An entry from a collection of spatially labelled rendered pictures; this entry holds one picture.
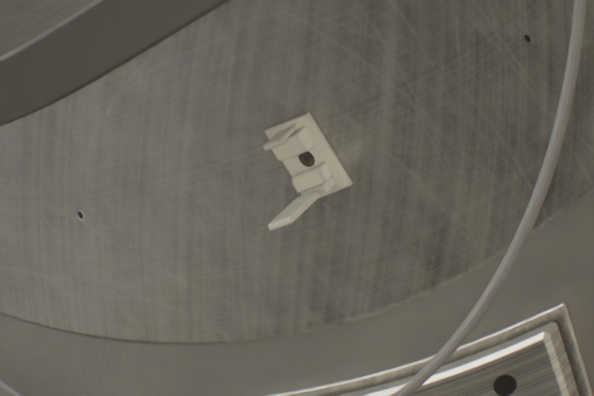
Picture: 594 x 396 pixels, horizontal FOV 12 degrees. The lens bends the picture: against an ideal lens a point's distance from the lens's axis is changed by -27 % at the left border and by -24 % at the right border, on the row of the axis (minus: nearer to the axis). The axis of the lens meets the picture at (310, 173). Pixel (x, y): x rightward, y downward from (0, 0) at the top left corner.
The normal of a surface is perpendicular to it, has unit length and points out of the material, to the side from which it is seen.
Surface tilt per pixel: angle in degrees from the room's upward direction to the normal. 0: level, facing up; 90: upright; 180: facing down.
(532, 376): 90
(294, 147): 90
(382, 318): 90
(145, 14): 90
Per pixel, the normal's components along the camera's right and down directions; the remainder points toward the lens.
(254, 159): -0.49, 0.48
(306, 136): 0.70, -0.27
